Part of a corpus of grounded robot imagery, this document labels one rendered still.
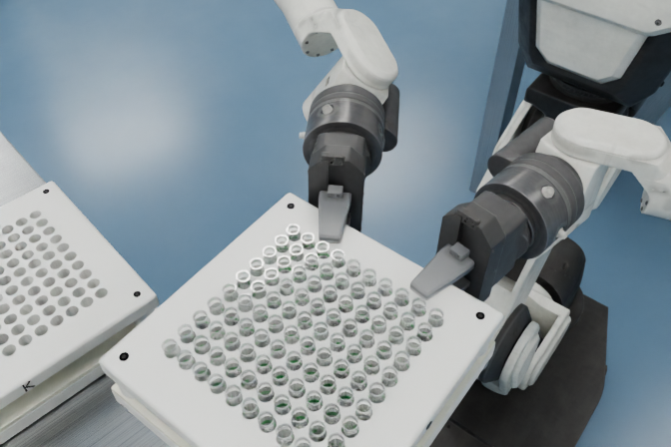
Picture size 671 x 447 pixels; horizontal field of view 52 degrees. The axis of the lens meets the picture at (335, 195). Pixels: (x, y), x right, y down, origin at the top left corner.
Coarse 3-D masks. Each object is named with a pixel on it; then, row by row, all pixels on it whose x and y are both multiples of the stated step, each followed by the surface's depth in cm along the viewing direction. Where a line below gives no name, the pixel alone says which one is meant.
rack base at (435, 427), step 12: (492, 348) 63; (480, 360) 62; (468, 372) 61; (468, 384) 61; (120, 396) 59; (456, 396) 59; (132, 408) 59; (144, 408) 58; (444, 408) 58; (144, 420) 59; (156, 420) 58; (444, 420) 59; (156, 432) 59; (168, 432) 57; (432, 432) 57; (168, 444) 58; (180, 444) 56; (420, 444) 56
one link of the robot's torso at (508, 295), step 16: (512, 128) 108; (496, 144) 109; (608, 176) 102; (592, 208) 104; (576, 224) 102; (544, 256) 110; (512, 272) 111; (528, 272) 104; (496, 288) 107; (512, 288) 107; (528, 288) 111; (496, 304) 107; (512, 304) 106; (512, 320) 107; (528, 320) 110; (496, 336) 106; (512, 336) 107; (496, 352) 106; (496, 368) 108
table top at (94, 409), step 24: (0, 144) 103; (0, 168) 99; (24, 168) 99; (0, 192) 96; (24, 192) 96; (96, 384) 75; (72, 408) 74; (96, 408) 74; (120, 408) 74; (24, 432) 72; (48, 432) 72; (72, 432) 72; (96, 432) 72; (120, 432) 72; (144, 432) 72
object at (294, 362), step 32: (288, 256) 63; (256, 288) 62; (288, 288) 60; (320, 288) 61; (352, 288) 61; (224, 320) 59; (256, 320) 59; (352, 320) 58; (384, 320) 58; (224, 352) 56; (288, 352) 56; (320, 352) 57; (352, 352) 57; (384, 352) 56; (256, 384) 55; (320, 384) 54; (352, 384) 54
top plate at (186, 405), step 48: (240, 240) 65; (192, 288) 61; (240, 288) 61; (144, 336) 58; (240, 336) 58; (384, 336) 58; (432, 336) 58; (480, 336) 58; (144, 384) 55; (192, 384) 55; (240, 384) 55; (288, 384) 55; (336, 384) 55; (432, 384) 55; (192, 432) 52; (240, 432) 52; (288, 432) 53; (384, 432) 52
